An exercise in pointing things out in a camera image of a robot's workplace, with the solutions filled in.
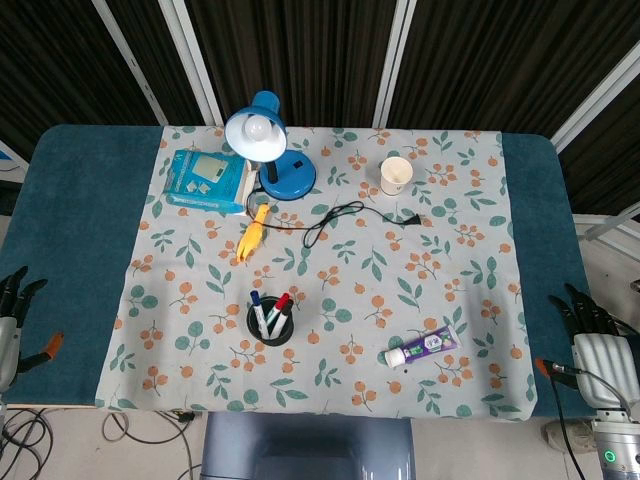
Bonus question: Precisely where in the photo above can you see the purple toothpaste tube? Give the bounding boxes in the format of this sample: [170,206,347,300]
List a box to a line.
[383,324,460,369]

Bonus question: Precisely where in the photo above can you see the black floor cable bundle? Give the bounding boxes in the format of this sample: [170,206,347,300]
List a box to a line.
[0,407,54,480]

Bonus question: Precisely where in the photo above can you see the white sneaker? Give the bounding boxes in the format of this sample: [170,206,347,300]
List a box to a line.
[543,419,597,454]

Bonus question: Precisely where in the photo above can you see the black mesh pen holder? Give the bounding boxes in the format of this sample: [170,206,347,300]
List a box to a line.
[246,295,295,348]

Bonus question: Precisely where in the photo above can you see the blue desk lamp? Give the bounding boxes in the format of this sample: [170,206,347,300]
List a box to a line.
[223,90,318,200]

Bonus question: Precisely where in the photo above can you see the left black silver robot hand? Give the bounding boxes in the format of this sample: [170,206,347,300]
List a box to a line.
[0,265,65,395]

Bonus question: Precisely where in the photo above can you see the blue cap whiteboard marker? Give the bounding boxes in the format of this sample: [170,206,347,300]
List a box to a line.
[249,289,271,337]

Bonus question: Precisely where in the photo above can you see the yellow rubber chicken toy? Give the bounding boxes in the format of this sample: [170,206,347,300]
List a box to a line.
[235,202,272,262]

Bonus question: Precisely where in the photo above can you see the blue kitchen scale box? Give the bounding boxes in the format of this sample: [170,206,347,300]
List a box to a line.
[163,148,253,216]

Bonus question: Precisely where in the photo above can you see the black cable on right hand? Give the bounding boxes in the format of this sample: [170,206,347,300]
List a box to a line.
[545,367,587,480]

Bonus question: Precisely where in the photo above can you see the white partition frame post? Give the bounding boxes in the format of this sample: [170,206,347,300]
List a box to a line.
[157,0,225,127]
[91,0,170,126]
[550,45,640,154]
[371,0,418,128]

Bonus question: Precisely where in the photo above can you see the floral print tablecloth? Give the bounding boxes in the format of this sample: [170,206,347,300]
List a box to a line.
[93,124,539,420]

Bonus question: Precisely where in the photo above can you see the red cap marker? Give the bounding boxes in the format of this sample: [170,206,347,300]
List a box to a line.
[265,292,291,326]

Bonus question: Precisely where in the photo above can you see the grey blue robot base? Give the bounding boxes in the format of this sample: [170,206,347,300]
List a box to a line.
[198,412,417,480]

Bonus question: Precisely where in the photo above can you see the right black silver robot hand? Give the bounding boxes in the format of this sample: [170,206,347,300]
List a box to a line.
[534,282,633,413]

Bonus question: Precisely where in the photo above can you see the white paper cup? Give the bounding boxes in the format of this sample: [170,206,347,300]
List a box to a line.
[379,156,414,197]

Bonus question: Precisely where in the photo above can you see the black lamp power cable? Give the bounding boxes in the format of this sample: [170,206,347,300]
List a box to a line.
[245,185,426,249]

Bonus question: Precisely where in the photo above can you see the black looped floor cable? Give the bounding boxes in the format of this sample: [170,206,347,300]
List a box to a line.
[101,409,203,480]

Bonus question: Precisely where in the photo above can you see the black cap marker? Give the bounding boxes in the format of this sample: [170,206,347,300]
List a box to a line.
[269,298,295,338]

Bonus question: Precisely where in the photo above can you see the teal fabric table cover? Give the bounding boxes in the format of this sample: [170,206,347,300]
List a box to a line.
[0,123,597,417]

